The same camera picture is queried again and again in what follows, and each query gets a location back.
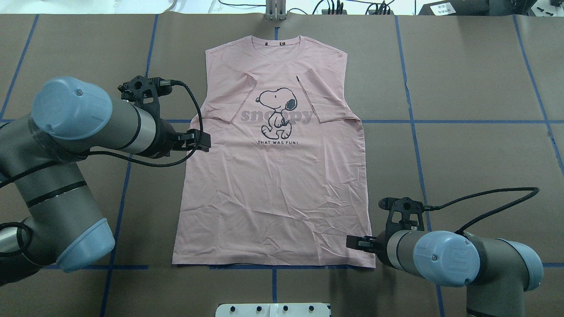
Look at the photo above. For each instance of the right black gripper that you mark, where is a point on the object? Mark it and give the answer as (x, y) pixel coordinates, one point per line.
(381, 245)

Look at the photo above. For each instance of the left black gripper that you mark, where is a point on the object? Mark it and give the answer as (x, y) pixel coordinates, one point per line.
(165, 138)

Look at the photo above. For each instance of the pink Snoopy t-shirt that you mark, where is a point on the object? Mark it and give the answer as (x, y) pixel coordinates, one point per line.
(284, 181)

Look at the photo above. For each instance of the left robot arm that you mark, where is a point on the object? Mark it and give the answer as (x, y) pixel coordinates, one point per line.
(70, 121)

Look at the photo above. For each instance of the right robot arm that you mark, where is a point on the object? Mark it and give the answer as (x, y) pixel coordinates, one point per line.
(495, 272)

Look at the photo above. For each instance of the black power strip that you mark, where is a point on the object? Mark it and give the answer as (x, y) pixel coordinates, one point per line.
(333, 7)
(382, 8)

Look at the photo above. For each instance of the black box with label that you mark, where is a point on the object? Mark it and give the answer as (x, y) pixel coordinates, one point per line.
(456, 8)

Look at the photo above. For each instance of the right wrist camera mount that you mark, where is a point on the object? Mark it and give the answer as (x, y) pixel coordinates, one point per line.
(403, 214)

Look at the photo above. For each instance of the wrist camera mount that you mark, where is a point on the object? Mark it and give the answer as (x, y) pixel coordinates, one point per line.
(144, 93)
(403, 214)

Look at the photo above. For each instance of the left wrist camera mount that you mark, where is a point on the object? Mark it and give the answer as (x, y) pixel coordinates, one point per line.
(144, 93)

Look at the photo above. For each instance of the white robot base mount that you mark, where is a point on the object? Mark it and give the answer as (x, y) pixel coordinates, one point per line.
(284, 309)

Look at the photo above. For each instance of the aluminium frame post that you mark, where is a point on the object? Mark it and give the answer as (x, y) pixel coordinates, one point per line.
(275, 10)

